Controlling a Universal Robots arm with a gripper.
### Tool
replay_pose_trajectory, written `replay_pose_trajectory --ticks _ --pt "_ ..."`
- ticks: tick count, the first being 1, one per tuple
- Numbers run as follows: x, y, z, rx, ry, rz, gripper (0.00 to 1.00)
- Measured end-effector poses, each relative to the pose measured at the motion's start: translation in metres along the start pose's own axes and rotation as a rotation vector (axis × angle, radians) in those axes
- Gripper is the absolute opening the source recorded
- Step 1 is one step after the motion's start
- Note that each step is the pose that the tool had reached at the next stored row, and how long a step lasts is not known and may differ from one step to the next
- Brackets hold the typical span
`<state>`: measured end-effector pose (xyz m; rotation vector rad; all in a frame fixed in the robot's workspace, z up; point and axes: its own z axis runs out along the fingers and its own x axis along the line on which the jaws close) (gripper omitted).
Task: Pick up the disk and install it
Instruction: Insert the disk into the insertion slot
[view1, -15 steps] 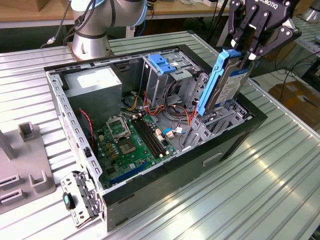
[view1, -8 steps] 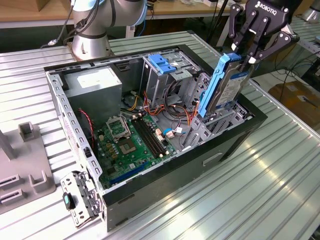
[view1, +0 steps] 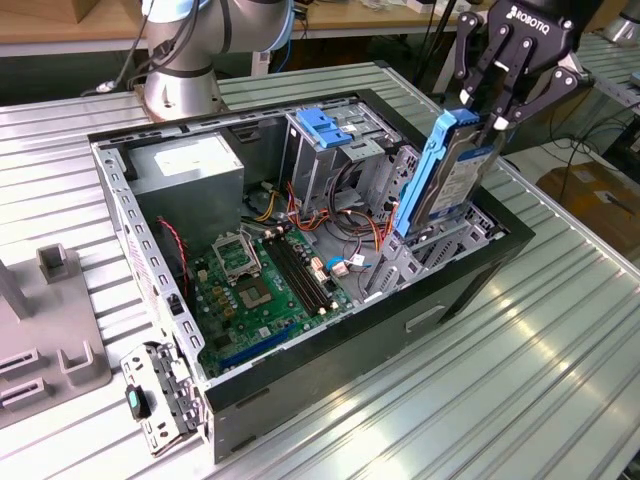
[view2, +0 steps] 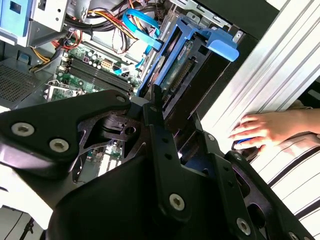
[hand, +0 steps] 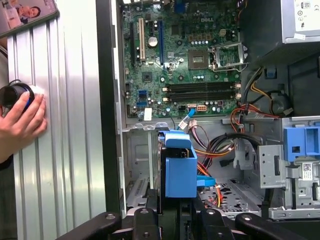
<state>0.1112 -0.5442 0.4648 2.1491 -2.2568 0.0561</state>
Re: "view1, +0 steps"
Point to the black RAM slot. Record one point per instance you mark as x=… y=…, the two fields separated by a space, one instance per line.
x=292 y=277
x=306 y=272

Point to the green motherboard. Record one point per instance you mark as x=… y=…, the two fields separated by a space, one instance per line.
x=272 y=320

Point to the grey card retention bracket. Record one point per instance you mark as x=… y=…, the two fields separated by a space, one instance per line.
x=172 y=395

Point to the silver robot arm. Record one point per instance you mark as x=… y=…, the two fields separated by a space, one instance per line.
x=195 y=92

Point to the black open PC case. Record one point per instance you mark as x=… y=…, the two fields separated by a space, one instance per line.
x=350 y=350

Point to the grey parts rack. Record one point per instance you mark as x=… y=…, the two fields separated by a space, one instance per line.
x=55 y=320

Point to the large brown cardboard box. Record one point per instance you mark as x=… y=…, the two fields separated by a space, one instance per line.
x=590 y=200

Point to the blue expansion slot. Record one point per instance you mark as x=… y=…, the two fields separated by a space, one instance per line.
x=255 y=347

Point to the grey power supply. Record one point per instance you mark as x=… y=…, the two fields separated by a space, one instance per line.
x=190 y=200

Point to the hard disk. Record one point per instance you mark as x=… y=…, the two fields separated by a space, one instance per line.
x=452 y=190

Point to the grey metal disk bay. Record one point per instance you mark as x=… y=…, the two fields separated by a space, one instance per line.
x=407 y=270

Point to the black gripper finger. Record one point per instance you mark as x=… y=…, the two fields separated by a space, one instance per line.
x=547 y=92
x=466 y=50

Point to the grey metal drive cage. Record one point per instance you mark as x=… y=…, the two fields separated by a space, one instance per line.
x=312 y=170

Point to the black latch teal button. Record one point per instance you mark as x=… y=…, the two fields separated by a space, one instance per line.
x=132 y=400

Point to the CPU socket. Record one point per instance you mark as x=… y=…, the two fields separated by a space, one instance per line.
x=255 y=296

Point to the metal slat side table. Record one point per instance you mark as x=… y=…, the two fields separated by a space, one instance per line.
x=615 y=70

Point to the long wooden desk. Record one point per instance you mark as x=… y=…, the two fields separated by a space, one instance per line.
x=360 y=20

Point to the blue plastic drive bracket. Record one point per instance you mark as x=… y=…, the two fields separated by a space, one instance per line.
x=320 y=127

